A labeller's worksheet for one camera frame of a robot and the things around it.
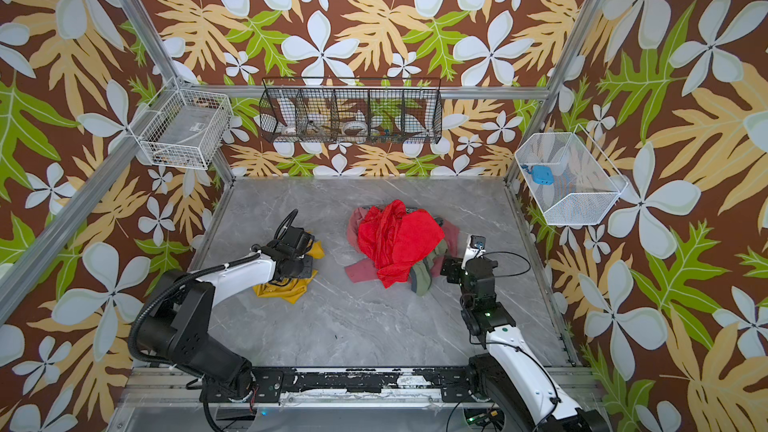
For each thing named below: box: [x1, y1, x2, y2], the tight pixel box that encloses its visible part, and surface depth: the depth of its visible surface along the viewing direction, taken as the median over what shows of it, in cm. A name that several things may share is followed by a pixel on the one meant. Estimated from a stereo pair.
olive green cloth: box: [410, 239, 448, 296], surface depth 90 cm
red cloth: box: [358, 200, 444, 289], surface depth 90 cm
